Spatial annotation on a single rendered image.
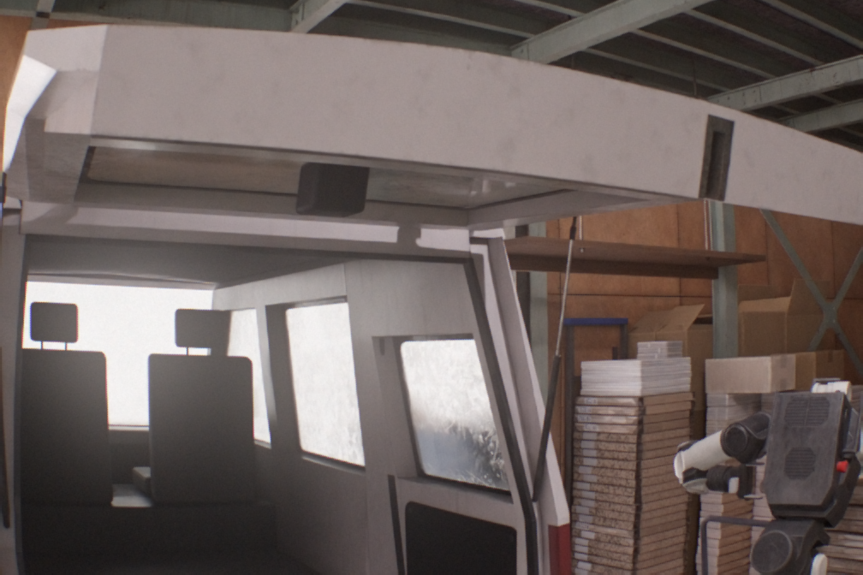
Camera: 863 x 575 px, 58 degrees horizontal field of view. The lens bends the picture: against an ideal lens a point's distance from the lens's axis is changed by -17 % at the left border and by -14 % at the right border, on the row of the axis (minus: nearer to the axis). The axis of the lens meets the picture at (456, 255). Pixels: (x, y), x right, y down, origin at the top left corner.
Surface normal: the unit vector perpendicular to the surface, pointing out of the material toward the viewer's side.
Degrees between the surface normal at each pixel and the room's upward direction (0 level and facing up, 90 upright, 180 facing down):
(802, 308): 110
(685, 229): 90
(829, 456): 78
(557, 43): 90
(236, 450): 93
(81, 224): 87
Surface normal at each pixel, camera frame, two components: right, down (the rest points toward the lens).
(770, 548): -0.61, -0.51
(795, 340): 0.53, -0.10
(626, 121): 0.51, 0.18
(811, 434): -0.63, -0.28
